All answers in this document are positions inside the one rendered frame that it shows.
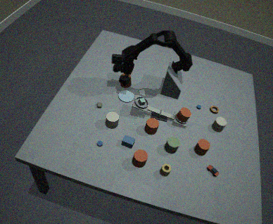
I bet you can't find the blue block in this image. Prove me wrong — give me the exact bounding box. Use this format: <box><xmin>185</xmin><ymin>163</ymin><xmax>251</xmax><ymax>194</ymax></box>
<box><xmin>122</xmin><ymin>135</ymin><xmax>135</xmax><ymax>149</ymax></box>

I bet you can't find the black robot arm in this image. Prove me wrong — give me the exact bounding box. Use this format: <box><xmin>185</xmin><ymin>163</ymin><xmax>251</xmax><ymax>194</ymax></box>
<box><xmin>111</xmin><ymin>30</ymin><xmax>193</xmax><ymax>74</ymax></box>

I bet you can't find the orange-brown cylinder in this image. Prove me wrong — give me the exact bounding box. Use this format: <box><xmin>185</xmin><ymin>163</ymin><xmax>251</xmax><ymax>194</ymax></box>
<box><xmin>145</xmin><ymin>118</ymin><xmax>159</xmax><ymax>135</ymax></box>
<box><xmin>177</xmin><ymin>108</ymin><xmax>191</xmax><ymax>123</ymax></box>
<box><xmin>132</xmin><ymin>149</ymin><xmax>148</xmax><ymax>168</ymax></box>
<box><xmin>195</xmin><ymin>139</ymin><xmax>210</xmax><ymax>156</ymax></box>

